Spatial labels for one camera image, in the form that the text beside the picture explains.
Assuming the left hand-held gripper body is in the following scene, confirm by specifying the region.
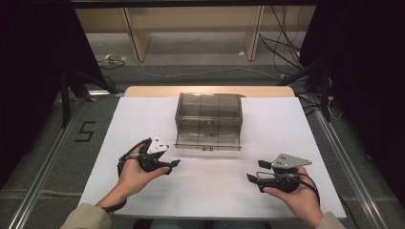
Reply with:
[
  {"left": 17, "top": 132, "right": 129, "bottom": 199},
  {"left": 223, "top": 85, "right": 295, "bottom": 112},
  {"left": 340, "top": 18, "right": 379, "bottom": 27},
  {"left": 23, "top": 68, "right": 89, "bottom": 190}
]
[{"left": 139, "top": 134, "right": 170, "bottom": 174}]

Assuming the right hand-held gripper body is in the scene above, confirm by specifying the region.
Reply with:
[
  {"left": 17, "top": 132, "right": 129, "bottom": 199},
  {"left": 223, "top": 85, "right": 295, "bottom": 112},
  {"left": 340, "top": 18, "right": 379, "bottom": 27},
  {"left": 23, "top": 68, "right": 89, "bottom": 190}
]
[{"left": 256, "top": 153, "right": 313, "bottom": 195}]

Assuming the smoky clear drawer cabinet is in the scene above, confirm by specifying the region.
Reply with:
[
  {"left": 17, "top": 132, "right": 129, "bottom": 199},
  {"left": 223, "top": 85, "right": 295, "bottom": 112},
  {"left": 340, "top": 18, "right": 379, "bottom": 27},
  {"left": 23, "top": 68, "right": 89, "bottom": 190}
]
[{"left": 175, "top": 92, "right": 246, "bottom": 126}]

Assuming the person's right hand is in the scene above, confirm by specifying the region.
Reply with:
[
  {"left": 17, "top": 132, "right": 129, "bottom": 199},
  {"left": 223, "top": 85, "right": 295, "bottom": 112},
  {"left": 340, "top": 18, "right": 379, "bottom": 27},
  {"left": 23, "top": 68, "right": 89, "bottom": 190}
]
[{"left": 263, "top": 166, "right": 325, "bottom": 225}]

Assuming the person's left hand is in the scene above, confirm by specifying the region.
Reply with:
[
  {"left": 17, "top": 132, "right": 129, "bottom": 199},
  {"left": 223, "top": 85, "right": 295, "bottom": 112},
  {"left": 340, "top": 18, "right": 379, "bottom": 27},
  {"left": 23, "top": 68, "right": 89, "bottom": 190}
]
[{"left": 117, "top": 144, "right": 171, "bottom": 200}]

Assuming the white table cover sheet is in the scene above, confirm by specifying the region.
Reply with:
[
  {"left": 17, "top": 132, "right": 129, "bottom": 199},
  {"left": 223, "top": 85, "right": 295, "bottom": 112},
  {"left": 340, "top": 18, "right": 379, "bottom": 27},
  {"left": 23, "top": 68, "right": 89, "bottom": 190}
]
[{"left": 78, "top": 96, "right": 348, "bottom": 219}]

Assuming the black metal stand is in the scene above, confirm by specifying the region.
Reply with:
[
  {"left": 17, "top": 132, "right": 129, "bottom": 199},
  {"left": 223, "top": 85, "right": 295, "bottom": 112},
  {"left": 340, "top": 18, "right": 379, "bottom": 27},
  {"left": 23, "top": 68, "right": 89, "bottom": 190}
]
[
  {"left": 59, "top": 68, "right": 119, "bottom": 129},
  {"left": 279, "top": 56, "right": 334, "bottom": 124}
]

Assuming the dark curtain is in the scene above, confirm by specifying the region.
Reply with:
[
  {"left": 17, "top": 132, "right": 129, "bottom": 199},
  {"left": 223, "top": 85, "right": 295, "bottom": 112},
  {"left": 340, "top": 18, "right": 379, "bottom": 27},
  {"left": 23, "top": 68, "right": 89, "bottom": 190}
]
[
  {"left": 298, "top": 0, "right": 405, "bottom": 198},
  {"left": 0, "top": 0, "right": 107, "bottom": 189}
]

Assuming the aluminium floor rail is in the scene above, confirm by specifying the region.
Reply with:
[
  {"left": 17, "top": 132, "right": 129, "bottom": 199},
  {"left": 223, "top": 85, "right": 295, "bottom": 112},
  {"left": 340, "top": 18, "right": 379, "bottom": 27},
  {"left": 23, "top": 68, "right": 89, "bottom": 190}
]
[
  {"left": 7, "top": 94, "right": 88, "bottom": 229},
  {"left": 312, "top": 108, "right": 389, "bottom": 229}
]

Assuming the coiled green cable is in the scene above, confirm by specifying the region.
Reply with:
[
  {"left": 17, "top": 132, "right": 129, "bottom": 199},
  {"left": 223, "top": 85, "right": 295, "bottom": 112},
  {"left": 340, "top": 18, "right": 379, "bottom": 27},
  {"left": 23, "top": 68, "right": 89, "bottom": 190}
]
[{"left": 96, "top": 52, "right": 128, "bottom": 71}]

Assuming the bundle of black cables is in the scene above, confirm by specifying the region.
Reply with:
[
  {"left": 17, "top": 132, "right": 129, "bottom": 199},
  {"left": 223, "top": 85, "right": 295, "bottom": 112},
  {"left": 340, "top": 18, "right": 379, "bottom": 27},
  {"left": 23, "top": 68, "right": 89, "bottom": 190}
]
[{"left": 258, "top": 5, "right": 304, "bottom": 71}]

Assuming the black frame bar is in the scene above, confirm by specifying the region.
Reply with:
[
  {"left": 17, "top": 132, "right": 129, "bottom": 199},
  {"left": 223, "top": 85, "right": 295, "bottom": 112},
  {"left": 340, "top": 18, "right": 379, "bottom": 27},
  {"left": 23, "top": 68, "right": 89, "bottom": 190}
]
[{"left": 69, "top": 0, "right": 319, "bottom": 10}]

